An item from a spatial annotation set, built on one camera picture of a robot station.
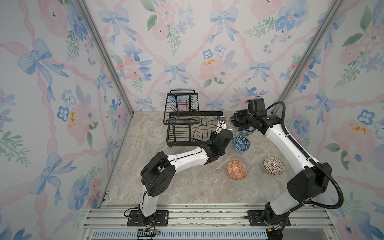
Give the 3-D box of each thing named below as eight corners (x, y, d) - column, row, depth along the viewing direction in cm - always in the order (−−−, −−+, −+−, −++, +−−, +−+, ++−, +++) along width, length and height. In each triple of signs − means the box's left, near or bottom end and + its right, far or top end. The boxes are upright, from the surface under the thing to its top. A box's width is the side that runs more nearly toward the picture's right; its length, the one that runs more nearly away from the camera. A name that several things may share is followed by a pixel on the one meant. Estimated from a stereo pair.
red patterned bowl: (228, 180, 88) (229, 177, 85) (225, 164, 95) (227, 160, 91) (246, 180, 88) (248, 177, 85) (242, 164, 95) (244, 160, 91)
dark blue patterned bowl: (233, 151, 101) (235, 147, 97) (231, 139, 106) (232, 136, 103) (249, 151, 101) (251, 147, 97) (246, 140, 106) (248, 136, 103)
